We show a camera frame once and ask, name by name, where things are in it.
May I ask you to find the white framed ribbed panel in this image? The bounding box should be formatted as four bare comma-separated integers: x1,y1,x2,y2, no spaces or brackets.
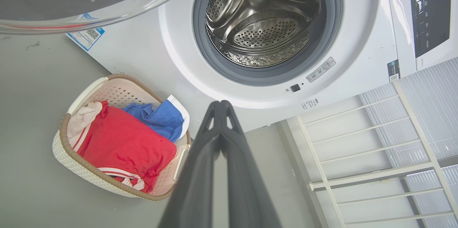
279,57,458,228

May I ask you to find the grey warning sticker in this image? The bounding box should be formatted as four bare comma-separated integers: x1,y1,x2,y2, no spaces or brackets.
306,57,337,83

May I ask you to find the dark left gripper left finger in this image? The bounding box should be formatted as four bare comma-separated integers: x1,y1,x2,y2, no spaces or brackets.
157,101,221,228

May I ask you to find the black QR code sticker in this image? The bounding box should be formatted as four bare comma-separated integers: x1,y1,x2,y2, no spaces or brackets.
387,60,400,82

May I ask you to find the steel perforated washing drum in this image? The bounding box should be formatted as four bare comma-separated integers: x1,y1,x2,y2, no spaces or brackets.
205,0,321,68

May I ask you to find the black round washer door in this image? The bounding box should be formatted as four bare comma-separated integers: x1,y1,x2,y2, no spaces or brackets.
0,0,208,35

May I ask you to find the black control panel display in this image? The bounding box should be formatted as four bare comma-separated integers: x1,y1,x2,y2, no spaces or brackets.
411,0,452,58

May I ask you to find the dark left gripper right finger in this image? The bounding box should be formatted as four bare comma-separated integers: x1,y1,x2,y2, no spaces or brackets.
221,100,283,228

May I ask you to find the cream white garment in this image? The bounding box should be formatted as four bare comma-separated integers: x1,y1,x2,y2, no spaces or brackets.
67,101,104,149

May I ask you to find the red garment with white stripes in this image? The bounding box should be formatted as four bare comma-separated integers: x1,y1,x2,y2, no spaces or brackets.
73,100,178,193

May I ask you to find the blue garment with white trim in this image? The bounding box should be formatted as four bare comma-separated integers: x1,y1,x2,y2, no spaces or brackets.
123,94,190,143

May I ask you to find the blue energy label sticker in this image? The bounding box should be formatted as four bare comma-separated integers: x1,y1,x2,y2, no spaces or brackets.
66,13,105,51

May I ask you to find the white front-loading washing machine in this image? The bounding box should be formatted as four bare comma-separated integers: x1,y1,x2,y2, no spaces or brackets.
66,0,458,132

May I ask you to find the cream plastic laundry basket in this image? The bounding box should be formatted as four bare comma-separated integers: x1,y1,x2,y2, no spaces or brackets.
52,74,192,201

